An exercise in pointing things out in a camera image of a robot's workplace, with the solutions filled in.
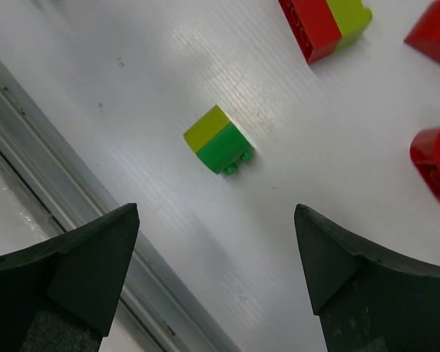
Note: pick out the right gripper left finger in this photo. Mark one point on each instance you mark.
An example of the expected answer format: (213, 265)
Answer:
(62, 294)

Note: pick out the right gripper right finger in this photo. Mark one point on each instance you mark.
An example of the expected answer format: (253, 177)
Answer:
(368, 297)

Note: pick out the lime lego block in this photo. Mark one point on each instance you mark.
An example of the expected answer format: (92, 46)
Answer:
(206, 128)

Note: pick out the red and green round lego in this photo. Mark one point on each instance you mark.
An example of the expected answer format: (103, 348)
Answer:
(425, 155)

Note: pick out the red curved lego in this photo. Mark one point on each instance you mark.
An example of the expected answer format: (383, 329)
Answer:
(425, 34)

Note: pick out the red and lime lego stack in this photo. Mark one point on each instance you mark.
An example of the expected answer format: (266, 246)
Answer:
(322, 27)

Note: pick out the aluminium rail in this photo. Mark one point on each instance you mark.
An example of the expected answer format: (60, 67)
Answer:
(157, 307)

